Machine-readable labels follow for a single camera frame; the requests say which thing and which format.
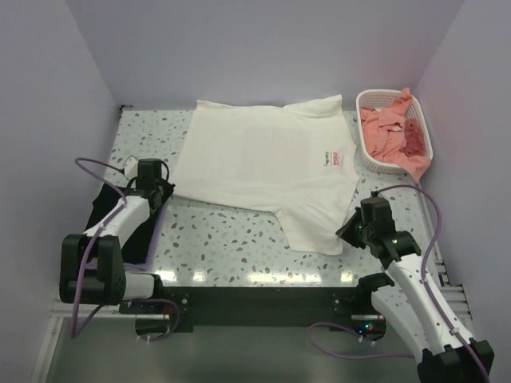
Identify white plastic laundry basket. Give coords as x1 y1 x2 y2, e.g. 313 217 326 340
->
355 89 436 173

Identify salmon pink t shirt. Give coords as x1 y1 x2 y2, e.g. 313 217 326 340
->
359 86 433 181

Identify white t shirt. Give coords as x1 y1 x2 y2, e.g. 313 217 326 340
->
172 95 358 255

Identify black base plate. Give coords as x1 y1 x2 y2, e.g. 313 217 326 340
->
120 286 387 341

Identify black folded t shirt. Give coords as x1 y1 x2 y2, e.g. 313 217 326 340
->
84 184 173 269

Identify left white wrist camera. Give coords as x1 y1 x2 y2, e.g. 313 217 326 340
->
123 156 139 180

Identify lavender folded t shirt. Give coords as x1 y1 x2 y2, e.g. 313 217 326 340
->
85 199 163 272

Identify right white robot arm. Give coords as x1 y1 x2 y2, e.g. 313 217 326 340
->
336 195 494 382

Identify dark pink t shirt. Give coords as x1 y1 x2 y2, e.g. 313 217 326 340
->
402 119 426 157

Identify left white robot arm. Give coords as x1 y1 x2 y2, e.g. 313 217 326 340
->
59 159 174 306

